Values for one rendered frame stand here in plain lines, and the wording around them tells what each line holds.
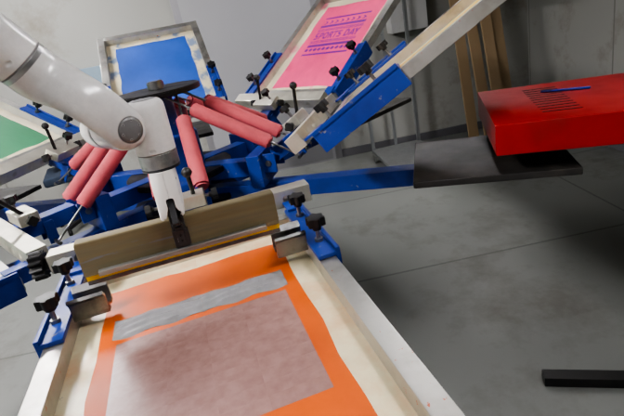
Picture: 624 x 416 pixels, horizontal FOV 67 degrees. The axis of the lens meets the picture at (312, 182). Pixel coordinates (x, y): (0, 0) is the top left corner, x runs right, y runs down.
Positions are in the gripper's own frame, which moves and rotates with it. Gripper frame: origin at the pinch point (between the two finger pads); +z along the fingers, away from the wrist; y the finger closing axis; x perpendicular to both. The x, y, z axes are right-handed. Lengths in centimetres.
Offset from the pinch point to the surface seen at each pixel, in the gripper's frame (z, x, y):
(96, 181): -1, -25, -62
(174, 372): 14.2, -5.9, 24.5
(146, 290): 14.1, -11.5, -7.9
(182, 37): -39, 19, -209
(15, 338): 110, -120, -187
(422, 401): 11, 26, 52
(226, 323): 14.0, 4.2, 15.5
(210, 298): 13.7, 2.2, 5.3
